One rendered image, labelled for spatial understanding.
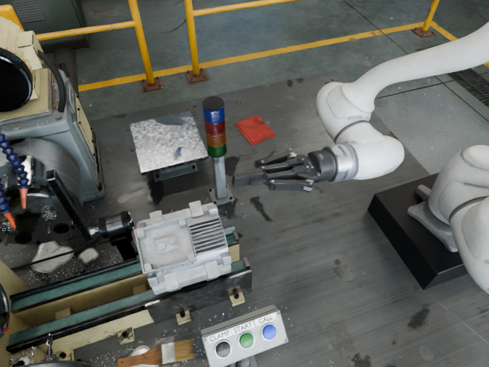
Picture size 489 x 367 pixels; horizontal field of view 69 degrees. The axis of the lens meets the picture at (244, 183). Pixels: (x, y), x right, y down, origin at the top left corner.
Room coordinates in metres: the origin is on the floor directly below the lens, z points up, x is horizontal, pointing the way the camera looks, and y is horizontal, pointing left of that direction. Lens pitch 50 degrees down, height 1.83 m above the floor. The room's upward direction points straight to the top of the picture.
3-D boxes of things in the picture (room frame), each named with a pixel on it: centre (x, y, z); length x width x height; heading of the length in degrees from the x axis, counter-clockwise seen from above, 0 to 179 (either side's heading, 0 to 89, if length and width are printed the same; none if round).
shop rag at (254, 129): (1.16, -0.05, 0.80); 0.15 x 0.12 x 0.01; 30
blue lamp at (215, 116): (0.81, 0.09, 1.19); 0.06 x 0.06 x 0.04
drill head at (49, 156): (0.65, 0.61, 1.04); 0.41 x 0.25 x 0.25; 20
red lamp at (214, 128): (0.81, 0.09, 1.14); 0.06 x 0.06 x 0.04
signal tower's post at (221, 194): (0.81, 0.09, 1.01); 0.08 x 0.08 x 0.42; 20
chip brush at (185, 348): (0.26, 0.23, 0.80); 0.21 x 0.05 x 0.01; 102
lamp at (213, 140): (0.81, 0.09, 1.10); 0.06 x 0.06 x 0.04
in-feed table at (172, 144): (0.98, 0.29, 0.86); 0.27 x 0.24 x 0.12; 20
